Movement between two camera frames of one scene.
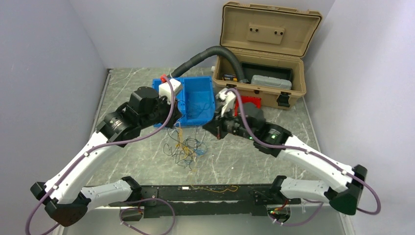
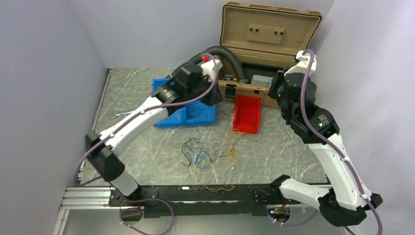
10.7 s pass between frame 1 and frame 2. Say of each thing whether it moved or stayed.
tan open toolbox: stayed
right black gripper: moved
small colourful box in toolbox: stayed
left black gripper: moved
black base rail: stayed
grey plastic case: stayed
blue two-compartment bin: stayed
